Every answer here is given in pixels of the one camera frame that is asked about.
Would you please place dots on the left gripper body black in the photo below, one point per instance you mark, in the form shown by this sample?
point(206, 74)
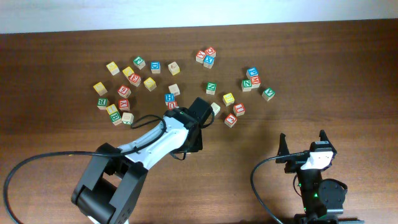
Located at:
point(196, 144)

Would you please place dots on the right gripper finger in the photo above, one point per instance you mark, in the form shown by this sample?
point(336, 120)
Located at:
point(283, 149)
point(323, 138)

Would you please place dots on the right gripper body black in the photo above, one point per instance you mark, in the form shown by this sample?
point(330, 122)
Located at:
point(293, 162)

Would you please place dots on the yellow block S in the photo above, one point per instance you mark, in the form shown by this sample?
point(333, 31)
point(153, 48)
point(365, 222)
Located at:
point(150, 84)

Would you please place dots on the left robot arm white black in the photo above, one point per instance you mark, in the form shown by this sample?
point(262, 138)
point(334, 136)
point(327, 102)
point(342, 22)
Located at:
point(111, 184)

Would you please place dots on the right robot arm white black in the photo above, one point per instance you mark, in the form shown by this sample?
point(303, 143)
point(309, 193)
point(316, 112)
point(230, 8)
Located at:
point(322, 199)

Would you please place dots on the wooden block blue side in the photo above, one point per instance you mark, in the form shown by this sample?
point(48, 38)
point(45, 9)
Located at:
point(216, 108)

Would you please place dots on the green block N centre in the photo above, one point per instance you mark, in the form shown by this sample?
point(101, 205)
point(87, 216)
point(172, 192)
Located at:
point(210, 88)

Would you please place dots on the green block n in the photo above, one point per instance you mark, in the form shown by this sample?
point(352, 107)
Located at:
point(246, 85)
point(210, 88)

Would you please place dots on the yellow block E centre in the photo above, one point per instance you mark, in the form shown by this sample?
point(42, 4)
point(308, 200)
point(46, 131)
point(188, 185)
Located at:
point(228, 99)

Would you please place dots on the red block 3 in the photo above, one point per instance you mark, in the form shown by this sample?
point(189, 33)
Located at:
point(230, 120)

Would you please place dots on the plain wooden block centre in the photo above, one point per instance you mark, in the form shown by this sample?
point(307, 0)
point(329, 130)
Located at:
point(174, 89)

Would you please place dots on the blue block H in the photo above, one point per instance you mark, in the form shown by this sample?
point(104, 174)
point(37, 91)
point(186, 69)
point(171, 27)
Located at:
point(169, 98)

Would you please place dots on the red block I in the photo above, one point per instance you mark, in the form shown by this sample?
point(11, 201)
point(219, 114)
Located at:
point(239, 109)

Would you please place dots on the blue block X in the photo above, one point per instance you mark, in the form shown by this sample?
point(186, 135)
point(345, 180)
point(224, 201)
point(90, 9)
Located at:
point(208, 61)

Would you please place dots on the wooden block yellow side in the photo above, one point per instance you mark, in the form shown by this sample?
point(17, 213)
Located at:
point(174, 68)

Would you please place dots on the green block N right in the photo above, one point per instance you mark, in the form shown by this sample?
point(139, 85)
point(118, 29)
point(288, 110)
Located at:
point(246, 85)

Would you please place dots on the red block Y top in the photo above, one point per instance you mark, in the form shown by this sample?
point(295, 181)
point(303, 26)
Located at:
point(200, 56)

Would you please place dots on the red block y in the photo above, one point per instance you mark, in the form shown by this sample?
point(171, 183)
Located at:
point(200, 56)
point(124, 105)

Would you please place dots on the green block V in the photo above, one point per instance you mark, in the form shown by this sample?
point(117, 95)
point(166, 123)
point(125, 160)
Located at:
point(268, 94)

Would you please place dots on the red block Q top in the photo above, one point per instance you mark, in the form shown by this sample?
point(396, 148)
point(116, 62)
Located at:
point(210, 51)

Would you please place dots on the red block M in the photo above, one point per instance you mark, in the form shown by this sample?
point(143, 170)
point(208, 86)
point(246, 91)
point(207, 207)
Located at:
point(255, 81)

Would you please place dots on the blue block D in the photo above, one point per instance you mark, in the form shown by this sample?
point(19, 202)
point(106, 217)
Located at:
point(155, 67)

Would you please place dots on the blue block P right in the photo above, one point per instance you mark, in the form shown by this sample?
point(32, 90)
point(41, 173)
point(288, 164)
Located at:
point(252, 72)

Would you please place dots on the red block E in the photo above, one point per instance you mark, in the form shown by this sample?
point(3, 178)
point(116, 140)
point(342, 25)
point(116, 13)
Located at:
point(134, 79)

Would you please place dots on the green block P top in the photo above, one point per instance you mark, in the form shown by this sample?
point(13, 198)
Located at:
point(139, 62)

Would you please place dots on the red block Y left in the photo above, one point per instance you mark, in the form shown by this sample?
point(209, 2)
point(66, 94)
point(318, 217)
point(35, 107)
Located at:
point(124, 105)

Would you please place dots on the red block 6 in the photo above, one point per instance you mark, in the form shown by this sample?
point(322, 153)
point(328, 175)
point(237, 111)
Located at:
point(124, 91)

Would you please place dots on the yellow block beside E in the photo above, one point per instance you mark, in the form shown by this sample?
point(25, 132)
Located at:
point(128, 71)

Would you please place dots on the green block B lower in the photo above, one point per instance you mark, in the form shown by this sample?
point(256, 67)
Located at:
point(116, 118)

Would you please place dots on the green block b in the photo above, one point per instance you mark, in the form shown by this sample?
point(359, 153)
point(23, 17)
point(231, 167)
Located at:
point(102, 103)
point(116, 118)

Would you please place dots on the yellow block lower left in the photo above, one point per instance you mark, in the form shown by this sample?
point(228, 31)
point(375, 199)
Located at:
point(111, 109)

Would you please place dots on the yellow block far left top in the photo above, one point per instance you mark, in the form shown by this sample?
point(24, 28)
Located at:
point(113, 68)

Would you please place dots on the green block B left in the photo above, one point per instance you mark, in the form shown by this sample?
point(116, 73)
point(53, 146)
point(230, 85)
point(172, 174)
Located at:
point(102, 103)

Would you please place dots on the yellow block left edge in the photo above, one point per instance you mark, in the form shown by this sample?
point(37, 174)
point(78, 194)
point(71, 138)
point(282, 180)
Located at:
point(100, 88)

